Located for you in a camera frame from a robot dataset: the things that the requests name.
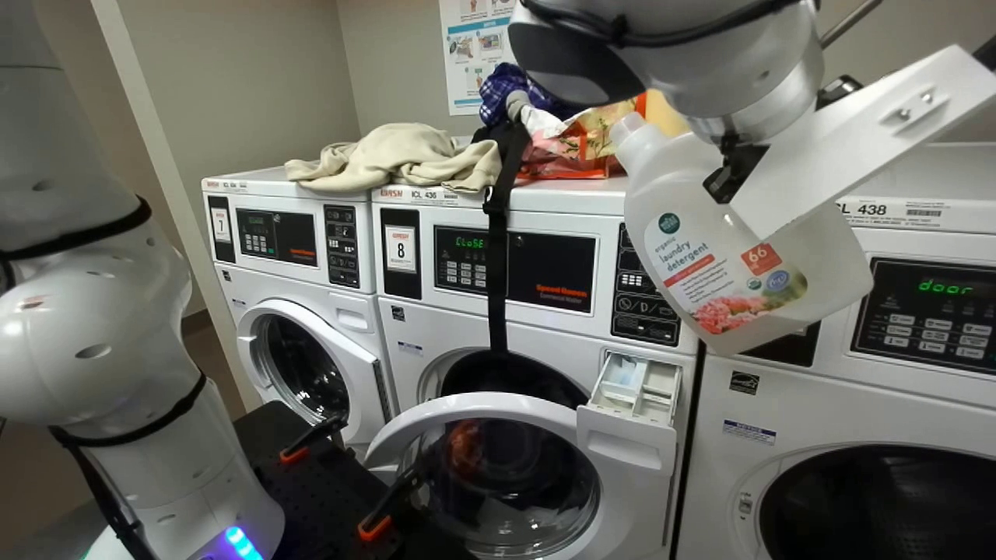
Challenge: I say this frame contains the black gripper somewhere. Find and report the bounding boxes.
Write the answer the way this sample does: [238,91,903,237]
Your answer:
[700,134,773,209]

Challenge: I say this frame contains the translucent white detergent bottle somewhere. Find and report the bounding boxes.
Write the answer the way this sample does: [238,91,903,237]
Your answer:
[604,108,878,358]

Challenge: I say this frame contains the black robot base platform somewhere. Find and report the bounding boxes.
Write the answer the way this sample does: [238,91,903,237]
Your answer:
[229,399,476,560]

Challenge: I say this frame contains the white detergent drawer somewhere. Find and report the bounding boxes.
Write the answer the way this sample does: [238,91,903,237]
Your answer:
[577,352,687,480]

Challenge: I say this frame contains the white washing machine numbered 9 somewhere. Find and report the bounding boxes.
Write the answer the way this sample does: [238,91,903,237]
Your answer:
[672,138,996,560]

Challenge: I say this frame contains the white washing machine numbered 8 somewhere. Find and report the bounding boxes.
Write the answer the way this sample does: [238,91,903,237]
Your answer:
[366,174,709,560]

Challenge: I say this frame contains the white washing machine unnumbered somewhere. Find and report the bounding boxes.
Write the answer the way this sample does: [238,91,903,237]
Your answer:
[200,164,393,454]

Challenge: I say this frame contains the floral patterned cloth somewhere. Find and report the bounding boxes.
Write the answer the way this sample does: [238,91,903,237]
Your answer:
[514,91,649,186]

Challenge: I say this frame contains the black panel numbered 9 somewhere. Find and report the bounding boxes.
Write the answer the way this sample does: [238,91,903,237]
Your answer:
[741,320,823,367]

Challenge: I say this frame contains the grey white cloth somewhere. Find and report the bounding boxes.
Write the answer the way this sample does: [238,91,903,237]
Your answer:
[504,87,574,144]

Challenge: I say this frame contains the blue patterned laundry bag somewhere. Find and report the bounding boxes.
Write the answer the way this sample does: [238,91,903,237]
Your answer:
[476,60,571,130]

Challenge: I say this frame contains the black hanging garment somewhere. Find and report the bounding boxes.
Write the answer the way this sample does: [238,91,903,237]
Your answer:
[472,116,539,355]

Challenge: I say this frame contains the white poster blue stripes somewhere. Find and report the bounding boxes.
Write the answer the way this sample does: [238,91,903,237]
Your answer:
[439,0,524,119]

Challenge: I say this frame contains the cream cloth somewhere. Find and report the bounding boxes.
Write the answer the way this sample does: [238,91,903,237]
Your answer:
[284,121,504,200]

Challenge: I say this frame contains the black panel numbered 8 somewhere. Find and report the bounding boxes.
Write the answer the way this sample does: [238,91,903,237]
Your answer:
[376,206,428,301]

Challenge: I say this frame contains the round glass washer door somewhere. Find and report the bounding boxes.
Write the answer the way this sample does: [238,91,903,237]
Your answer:
[235,296,393,451]
[360,390,604,560]

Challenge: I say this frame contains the dark orange laundry pile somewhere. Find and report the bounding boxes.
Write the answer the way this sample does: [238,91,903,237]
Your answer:
[424,355,595,524]

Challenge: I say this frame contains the black clamp orange tip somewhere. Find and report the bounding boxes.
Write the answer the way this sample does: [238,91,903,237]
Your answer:
[354,463,429,551]
[276,415,345,470]

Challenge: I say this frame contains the white wrist camera mount plate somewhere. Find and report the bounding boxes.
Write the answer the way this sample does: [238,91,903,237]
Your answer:
[725,40,996,244]

